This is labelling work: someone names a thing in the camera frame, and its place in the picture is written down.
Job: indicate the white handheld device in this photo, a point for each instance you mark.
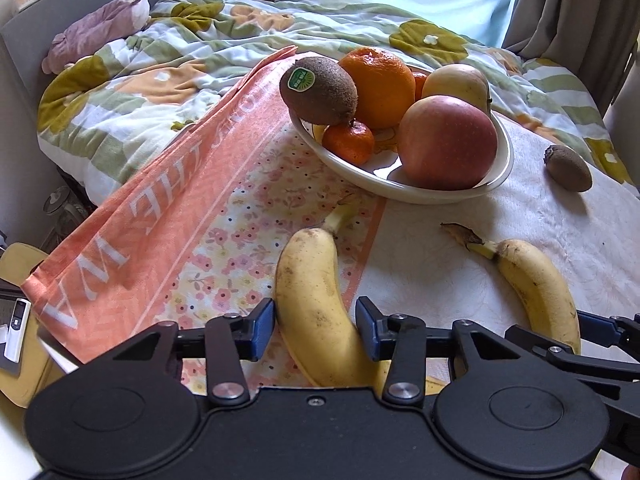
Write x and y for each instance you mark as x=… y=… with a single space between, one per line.
x=15 y=327

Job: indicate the grey padded headboard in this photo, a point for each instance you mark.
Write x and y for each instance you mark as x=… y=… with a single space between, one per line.
x=25 y=60

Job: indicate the floral striped blanket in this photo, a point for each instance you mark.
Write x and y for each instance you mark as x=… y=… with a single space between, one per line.
x=150 y=85

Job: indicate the brown kiwi with green label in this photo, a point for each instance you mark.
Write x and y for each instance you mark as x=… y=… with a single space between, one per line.
x=325 y=92

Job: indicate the red apple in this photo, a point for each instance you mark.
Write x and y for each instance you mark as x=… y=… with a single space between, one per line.
x=445 y=142

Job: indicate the cream ceramic bowl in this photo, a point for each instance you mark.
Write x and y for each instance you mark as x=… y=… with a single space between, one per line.
x=390 y=182

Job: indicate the yellow banana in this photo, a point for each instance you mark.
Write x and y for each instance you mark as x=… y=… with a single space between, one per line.
x=540 y=285
x=312 y=300

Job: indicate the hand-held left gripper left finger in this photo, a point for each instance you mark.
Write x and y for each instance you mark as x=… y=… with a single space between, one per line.
x=262 y=330

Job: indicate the pink plush toy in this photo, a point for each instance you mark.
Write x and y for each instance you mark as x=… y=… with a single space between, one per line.
x=100 y=25

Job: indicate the yellow wooden stool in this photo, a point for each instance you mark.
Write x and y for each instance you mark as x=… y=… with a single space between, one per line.
x=25 y=260

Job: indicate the brown curtain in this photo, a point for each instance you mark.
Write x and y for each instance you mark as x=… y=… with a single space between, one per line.
x=575 y=10

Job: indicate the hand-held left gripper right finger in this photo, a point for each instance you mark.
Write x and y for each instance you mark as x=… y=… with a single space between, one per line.
x=367 y=327

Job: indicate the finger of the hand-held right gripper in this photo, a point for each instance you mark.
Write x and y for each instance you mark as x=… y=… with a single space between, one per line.
x=590 y=362
x=600 y=326

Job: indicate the orange floral towel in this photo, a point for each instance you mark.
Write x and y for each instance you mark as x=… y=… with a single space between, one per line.
x=200 y=185

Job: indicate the small mandarin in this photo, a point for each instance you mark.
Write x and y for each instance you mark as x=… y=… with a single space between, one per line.
x=350 y=142
x=420 y=85

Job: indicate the large round orange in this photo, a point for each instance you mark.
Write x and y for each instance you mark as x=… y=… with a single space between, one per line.
x=380 y=87

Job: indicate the yellow apple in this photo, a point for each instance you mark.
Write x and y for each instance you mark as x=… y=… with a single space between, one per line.
x=457 y=82

